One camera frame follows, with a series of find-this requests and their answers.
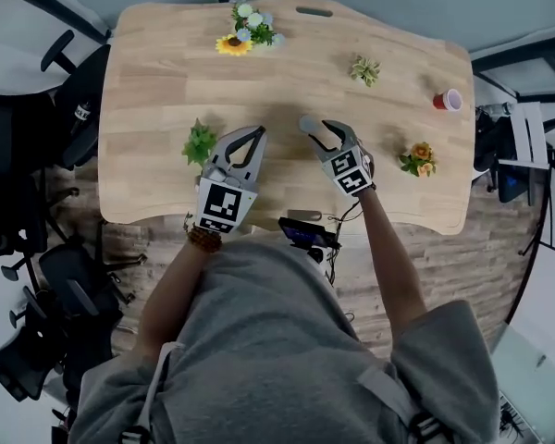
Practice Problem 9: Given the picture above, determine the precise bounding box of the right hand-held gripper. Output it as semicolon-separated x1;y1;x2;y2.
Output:
307;118;376;199

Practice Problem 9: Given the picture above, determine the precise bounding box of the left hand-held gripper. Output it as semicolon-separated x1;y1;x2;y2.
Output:
194;125;268;236

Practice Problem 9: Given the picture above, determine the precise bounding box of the round grey tape measure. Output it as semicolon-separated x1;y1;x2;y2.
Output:
299;114;324;136

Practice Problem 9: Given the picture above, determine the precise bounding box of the person's left forearm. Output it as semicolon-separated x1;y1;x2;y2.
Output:
137;233;223;361

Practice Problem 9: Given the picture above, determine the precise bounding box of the person's right forearm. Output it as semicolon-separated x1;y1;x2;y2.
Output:
358;185;429;341

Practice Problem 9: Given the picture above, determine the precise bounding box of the green leafy artificial plant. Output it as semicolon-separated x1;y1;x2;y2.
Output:
181;117;219;168

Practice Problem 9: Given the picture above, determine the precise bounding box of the pale green succulent pot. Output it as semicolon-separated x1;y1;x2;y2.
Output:
350;55;381;88

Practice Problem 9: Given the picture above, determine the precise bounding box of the orange flower potted plant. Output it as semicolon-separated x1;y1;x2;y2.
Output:
399;142;438;179

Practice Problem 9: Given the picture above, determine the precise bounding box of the black device with blue screen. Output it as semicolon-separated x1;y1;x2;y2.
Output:
277;216;342;252

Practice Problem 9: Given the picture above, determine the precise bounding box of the sunflower and daisy bouquet pot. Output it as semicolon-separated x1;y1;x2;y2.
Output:
215;1;287;57

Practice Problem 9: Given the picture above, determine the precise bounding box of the red cup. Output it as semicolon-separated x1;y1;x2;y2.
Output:
432;88;464;114

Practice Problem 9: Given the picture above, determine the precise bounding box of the black backpack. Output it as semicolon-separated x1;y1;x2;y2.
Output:
473;113;514;194

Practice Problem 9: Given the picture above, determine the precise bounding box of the clear water bottle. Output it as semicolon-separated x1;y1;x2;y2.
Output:
477;102;515;117

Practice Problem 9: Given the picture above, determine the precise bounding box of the black office chair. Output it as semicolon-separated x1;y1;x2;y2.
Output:
0;233;149;404
0;92;59;267
40;29;113;171

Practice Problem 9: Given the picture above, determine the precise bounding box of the dark blue bag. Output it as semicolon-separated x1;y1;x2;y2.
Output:
496;164;536;205

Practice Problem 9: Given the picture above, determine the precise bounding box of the white chair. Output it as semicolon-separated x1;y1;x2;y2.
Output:
498;102;552;171

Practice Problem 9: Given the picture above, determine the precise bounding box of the person's grey sweatshirt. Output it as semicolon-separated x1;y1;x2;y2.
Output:
68;240;501;444

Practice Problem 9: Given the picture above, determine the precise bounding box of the wooden bead bracelet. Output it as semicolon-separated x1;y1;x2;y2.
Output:
186;226;224;254

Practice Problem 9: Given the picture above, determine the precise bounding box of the black cable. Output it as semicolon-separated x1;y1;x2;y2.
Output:
324;200;363;287

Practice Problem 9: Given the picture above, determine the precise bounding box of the grey harness strap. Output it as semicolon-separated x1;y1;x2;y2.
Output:
133;339;187;444
356;365;445;444

